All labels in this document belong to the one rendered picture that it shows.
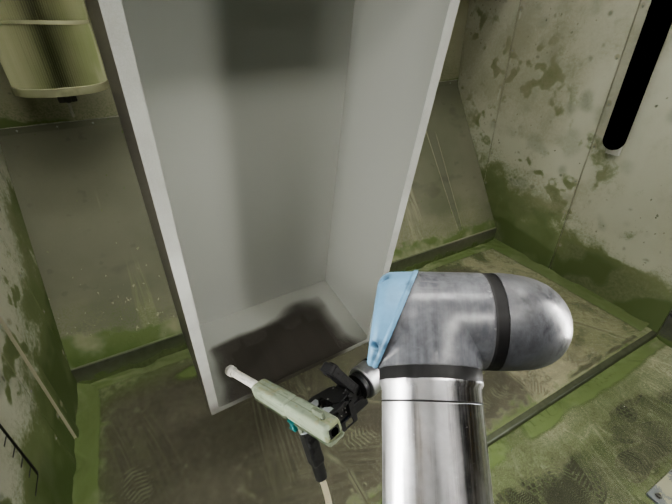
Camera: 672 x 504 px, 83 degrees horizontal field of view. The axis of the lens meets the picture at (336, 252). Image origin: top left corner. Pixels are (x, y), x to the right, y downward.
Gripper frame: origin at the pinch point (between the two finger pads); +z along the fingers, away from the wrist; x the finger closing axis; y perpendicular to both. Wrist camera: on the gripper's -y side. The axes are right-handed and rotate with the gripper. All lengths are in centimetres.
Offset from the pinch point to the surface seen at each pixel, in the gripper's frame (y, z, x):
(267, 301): -8, -33, 61
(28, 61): -113, 6, 105
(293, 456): 50, -18, 49
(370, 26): -85, -48, -4
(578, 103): -52, -213, -3
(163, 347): 13, -5, 125
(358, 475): 57, -30, 27
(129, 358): 12, 9, 129
